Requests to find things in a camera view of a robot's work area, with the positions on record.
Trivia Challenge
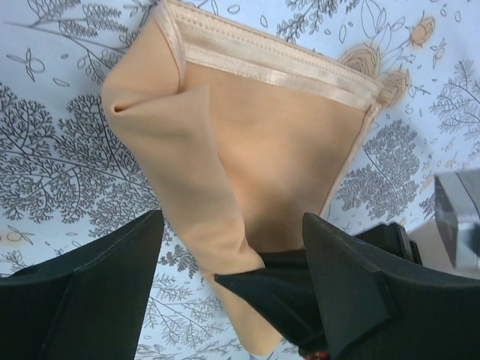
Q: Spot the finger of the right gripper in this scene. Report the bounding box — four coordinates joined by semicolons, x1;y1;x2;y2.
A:
214;250;326;349

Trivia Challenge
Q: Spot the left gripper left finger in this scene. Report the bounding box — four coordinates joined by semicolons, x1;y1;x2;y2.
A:
1;211;164;359

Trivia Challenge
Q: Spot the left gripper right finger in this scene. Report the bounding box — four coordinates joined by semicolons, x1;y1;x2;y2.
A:
302;213;479;360

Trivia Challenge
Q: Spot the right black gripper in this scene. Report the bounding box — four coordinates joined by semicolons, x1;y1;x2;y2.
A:
352;223;420;266

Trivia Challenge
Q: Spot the orange satin napkin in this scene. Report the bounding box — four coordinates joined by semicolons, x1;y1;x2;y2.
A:
100;0;387;356

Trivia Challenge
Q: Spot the floral patterned tablecloth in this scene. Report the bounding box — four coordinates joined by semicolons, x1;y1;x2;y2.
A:
1;1;479;359

